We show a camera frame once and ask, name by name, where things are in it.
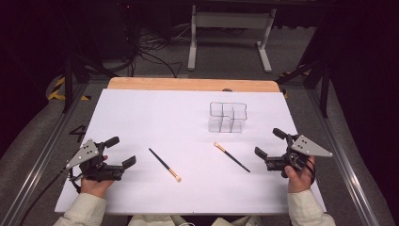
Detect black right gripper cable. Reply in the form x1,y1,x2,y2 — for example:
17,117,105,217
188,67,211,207
304,157,318,186

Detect black tripod stand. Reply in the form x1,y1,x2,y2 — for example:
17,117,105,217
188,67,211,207
61,51,111,115
275,51,331,120

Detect black floor cables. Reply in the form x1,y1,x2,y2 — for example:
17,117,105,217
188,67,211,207
126,24,184,79

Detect yellow black floor tape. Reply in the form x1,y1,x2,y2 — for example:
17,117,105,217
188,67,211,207
279,69,312,99

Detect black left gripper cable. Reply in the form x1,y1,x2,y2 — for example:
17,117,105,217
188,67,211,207
18,167,83,226

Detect black gold makeup brush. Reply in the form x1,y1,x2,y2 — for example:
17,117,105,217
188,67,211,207
148,147,183,184
213,141,251,174

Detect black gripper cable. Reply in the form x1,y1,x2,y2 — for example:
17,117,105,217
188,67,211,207
18,167,83,226
304,157,318,186

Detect black tape floor mark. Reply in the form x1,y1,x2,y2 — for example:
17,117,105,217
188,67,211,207
69,123,88,144

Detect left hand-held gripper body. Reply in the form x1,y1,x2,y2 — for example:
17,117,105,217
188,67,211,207
65,138,125,184

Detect white metal stand frame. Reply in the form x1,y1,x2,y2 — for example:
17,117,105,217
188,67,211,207
186,4,278,74

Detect aluminium frame rail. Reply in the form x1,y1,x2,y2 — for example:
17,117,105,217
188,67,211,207
0,82,89,226
304,88,381,226

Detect person's right hand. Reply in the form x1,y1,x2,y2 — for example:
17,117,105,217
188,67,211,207
283,156,316,194

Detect person's left hand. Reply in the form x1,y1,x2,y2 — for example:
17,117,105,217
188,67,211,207
80,178,116,200

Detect white table sheet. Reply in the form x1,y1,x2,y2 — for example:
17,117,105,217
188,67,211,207
55,88,327,217

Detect clear acrylic organizer box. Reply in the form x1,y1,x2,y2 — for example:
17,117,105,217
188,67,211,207
207,101,248,135

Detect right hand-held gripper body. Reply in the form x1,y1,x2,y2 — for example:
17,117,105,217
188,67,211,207
264,134,334,172

